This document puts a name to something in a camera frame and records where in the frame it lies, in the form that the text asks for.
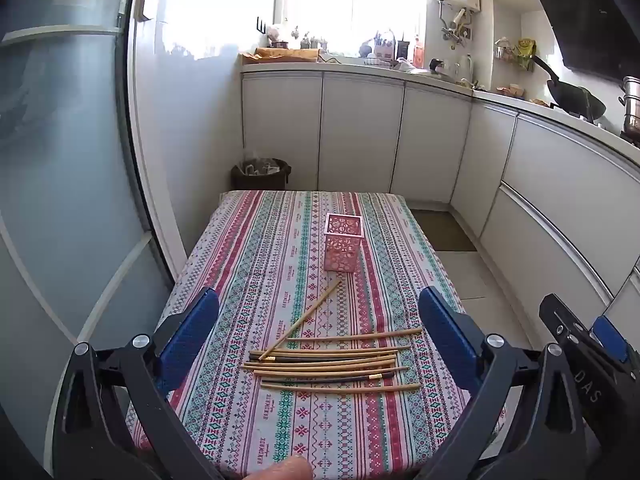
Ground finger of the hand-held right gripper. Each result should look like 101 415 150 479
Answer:
539 293 592 343
591 314 631 365

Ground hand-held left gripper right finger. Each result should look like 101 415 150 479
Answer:
419 286 593 480

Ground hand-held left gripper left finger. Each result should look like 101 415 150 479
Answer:
52 287 221 480

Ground light wooden chopstick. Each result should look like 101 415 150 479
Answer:
260 382 422 394
258 280 343 361
249 345 412 357
253 366 410 376
241 358 399 370

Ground dark chopstick with gold band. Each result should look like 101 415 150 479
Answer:
280 371 397 382
247 354 398 363

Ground pink perforated holder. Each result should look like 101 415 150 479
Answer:
321 212 363 273

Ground person's left hand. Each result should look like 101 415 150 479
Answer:
247 455 313 480

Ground brown floor mat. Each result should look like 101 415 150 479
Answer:
407 208 478 252

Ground striped patterned tablecloth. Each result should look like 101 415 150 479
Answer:
125 190 506 480

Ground dark trash bin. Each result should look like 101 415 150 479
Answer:
231 157 292 192

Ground white door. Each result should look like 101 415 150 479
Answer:
127 0 281 286

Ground frosted glass panel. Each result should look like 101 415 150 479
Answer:
0 0 173 461

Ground black wok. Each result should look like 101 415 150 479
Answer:
531 55 607 123

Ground white kitchen cabinets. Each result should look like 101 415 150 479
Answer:
241 71 640 321

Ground steel pot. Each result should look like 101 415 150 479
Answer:
618 76 640 136

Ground yellow bag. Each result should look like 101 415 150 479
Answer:
515 37 538 71

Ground white kettle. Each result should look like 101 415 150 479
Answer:
429 57 458 83

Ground utensil block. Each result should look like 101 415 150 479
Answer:
374 30 396 58

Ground black range hood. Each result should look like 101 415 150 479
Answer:
520 0 640 83

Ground window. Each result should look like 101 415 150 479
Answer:
272 0 436 56

